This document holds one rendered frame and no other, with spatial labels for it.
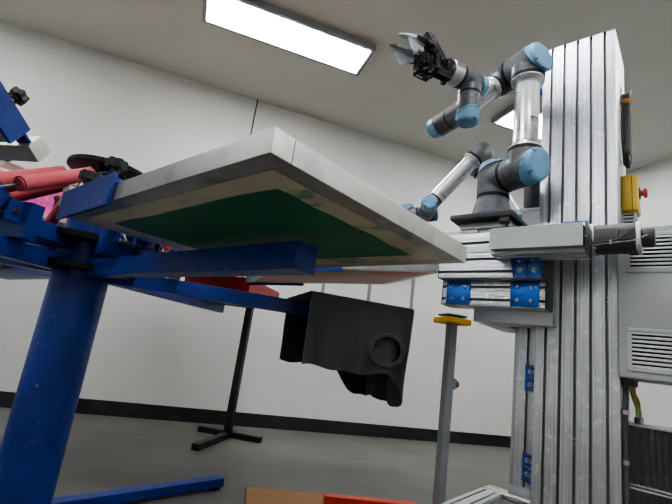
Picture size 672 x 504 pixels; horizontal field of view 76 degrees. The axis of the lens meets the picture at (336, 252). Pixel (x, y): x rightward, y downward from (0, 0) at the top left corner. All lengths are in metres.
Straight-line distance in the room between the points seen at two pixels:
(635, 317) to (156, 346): 3.33
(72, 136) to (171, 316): 1.72
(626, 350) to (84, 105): 4.15
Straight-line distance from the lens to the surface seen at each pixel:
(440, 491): 2.20
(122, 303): 3.94
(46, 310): 1.89
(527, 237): 1.42
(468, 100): 1.53
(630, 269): 1.61
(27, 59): 4.70
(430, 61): 1.49
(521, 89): 1.77
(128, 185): 0.92
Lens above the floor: 0.72
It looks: 13 degrees up
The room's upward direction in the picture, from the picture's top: 8 degrees clockwise
